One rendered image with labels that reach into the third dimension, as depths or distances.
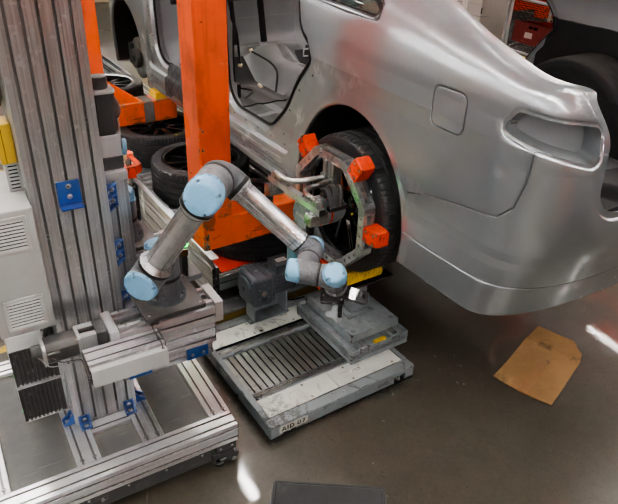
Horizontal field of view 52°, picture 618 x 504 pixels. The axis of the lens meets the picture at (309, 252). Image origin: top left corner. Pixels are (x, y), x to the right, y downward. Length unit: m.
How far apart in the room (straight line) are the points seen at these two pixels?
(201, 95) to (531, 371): 2.13
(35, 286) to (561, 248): 1.79
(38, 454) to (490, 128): 2.06
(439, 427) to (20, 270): 1.91
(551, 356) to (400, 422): 1.00
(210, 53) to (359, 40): 0.64
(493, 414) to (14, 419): 2.12
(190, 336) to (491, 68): 1.43
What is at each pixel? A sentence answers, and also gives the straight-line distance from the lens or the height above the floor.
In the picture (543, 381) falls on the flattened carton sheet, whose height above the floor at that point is 0.01.
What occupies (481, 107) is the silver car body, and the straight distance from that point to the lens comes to 2.24.
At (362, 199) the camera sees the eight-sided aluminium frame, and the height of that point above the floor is 1.00.
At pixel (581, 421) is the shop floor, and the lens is 3.35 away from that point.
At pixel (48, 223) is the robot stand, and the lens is 2.27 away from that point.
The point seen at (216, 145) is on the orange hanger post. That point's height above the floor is 1.07.
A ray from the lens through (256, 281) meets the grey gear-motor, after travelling 3.20.
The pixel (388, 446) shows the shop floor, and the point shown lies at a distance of 2.96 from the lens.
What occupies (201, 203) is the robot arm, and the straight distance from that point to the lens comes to 1.90.
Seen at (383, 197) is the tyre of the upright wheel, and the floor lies 1.01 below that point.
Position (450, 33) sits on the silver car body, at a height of 1.70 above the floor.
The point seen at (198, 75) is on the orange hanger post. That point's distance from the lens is 2.88.
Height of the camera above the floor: 2.16
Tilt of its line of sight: 31 degrees down
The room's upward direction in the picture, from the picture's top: 2 degrees clockwise
